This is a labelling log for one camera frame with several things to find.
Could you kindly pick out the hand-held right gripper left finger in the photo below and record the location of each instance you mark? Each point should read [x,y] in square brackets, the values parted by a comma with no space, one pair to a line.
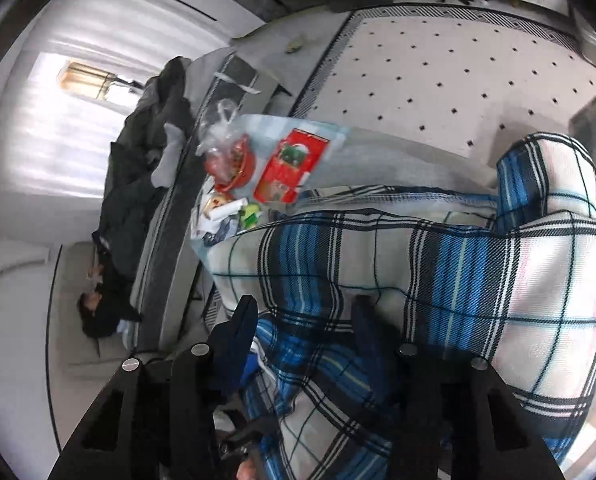
[237,345]

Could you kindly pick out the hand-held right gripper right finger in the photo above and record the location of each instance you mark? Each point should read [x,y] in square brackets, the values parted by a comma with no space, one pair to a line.
[373,345]

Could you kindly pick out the blue plaid shirt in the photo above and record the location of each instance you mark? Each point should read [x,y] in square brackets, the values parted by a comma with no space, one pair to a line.
[453,270]

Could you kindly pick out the green packet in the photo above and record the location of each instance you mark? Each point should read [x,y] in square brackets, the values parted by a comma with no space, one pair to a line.
[249,216]

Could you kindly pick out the grey sofa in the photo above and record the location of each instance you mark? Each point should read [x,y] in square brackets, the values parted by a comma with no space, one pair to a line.
[177,220]

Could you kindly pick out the red bowl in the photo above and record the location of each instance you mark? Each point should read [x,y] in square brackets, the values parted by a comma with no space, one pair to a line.
[237,170]

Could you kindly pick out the red flat packet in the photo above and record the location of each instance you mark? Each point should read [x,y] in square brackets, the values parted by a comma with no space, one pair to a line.
[290,167]

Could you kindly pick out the clear plastic bag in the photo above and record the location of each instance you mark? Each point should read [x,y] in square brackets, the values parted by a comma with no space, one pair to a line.
[220,125]

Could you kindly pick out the white rug with black diamonds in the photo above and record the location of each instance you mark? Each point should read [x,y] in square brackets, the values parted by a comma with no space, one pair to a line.
[428,75]

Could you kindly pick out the white curtain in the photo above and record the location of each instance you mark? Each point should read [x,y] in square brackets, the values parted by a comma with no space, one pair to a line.
[52,135]

